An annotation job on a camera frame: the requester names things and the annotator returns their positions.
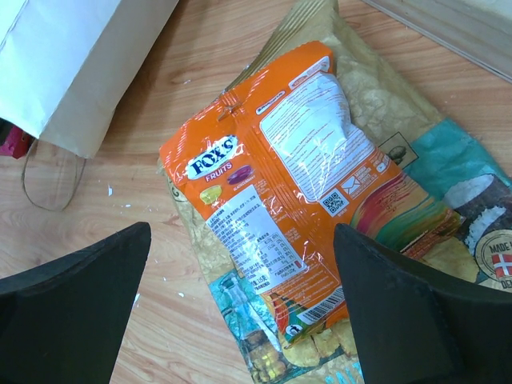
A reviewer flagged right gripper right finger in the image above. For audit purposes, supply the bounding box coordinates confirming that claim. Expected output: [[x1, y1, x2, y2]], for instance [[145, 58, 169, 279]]
[[334, 224, 511, 383]]

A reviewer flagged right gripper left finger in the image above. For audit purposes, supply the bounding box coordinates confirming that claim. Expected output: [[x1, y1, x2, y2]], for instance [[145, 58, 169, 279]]
[[1, 222, 151, 383]]

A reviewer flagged tan salt vinegar chips bag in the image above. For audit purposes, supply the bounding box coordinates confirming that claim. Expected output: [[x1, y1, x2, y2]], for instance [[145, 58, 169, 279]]
[[160, 1, 511, 383]]

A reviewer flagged magenta crisps bag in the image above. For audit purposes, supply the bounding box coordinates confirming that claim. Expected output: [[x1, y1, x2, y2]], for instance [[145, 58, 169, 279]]
[[0, 119, 34, 159]]

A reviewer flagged orange Fox's candy packet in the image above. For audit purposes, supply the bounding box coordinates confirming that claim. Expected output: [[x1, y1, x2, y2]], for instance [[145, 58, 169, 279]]
[[160, 41, 462, 344]]

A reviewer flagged brown paper bag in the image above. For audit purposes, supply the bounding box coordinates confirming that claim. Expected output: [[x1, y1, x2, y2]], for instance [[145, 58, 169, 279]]
[[0, 0, 181, 213]]

